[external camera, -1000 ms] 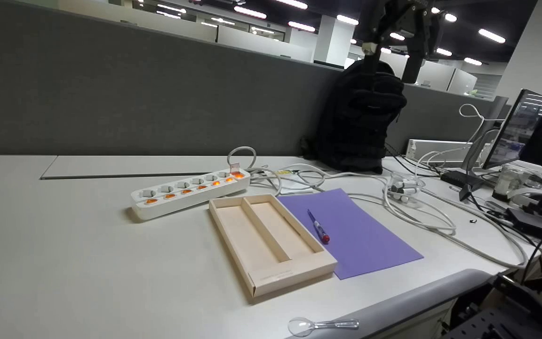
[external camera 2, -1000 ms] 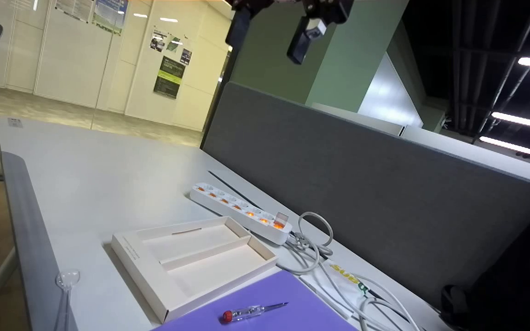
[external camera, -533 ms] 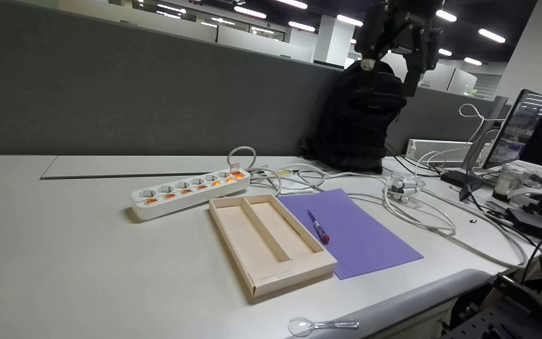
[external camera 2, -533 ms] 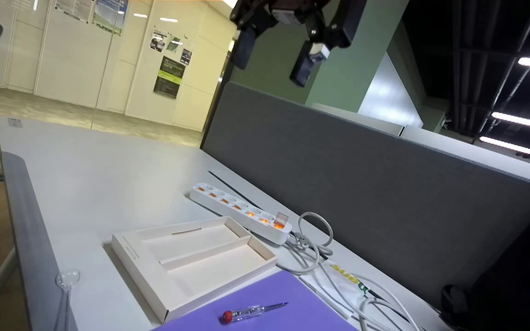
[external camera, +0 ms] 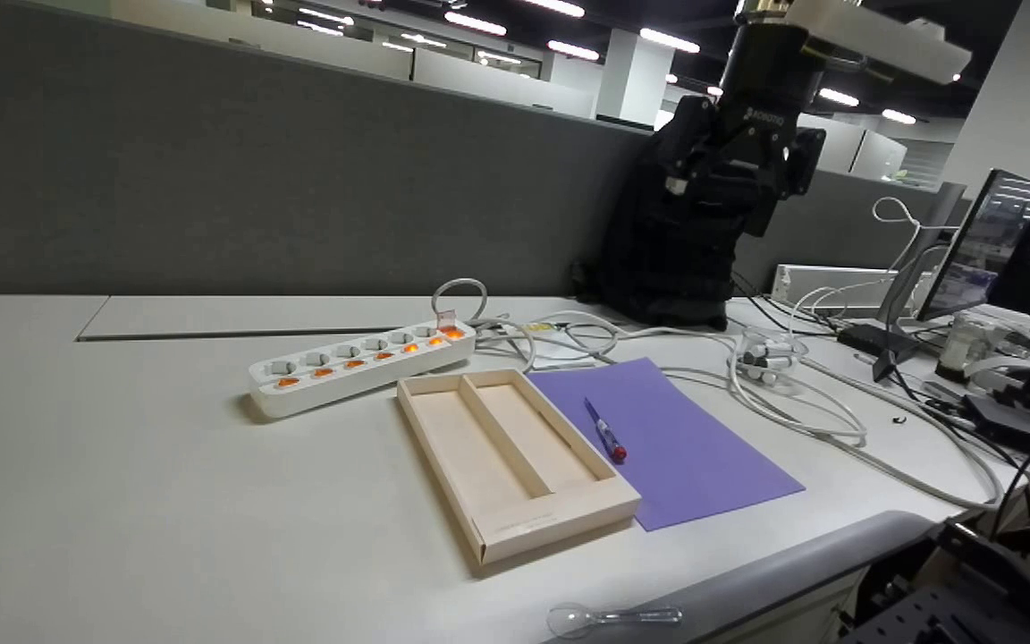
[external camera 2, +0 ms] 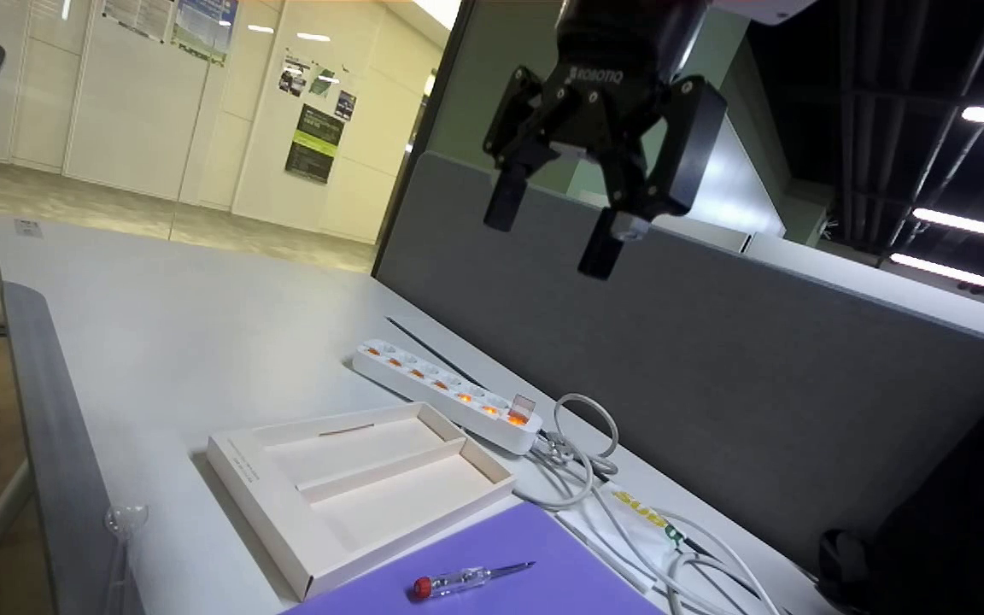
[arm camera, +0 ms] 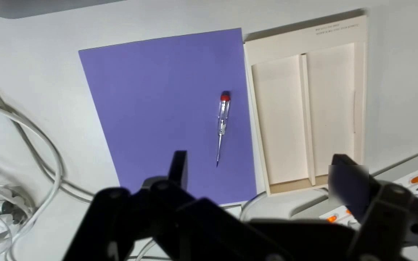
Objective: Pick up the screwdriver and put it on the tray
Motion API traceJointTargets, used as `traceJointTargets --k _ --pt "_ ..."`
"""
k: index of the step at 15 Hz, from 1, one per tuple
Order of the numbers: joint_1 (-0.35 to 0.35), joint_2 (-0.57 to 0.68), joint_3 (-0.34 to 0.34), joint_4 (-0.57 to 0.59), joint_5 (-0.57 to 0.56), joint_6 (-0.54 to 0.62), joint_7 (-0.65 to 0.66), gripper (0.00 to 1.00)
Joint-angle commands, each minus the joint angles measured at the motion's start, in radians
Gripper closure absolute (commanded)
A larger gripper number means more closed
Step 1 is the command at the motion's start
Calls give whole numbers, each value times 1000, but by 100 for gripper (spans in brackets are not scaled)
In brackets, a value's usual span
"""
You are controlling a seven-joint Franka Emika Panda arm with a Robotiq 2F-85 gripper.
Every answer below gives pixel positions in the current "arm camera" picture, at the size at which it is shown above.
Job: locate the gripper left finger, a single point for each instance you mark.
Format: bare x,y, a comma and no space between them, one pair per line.
165,206

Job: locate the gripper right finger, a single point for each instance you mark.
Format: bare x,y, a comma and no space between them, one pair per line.
383,214

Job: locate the clear screwdriver with red cap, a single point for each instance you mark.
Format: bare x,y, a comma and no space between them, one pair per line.
223,117

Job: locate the cream divided tray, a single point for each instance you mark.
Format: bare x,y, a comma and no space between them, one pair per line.
307,105

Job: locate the white power strip orange switches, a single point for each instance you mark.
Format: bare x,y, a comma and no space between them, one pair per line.
408,181

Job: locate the purple paper sheet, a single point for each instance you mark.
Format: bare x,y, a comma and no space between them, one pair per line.
172,112

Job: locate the grey rounded object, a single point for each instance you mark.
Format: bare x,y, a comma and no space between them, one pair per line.
38,6

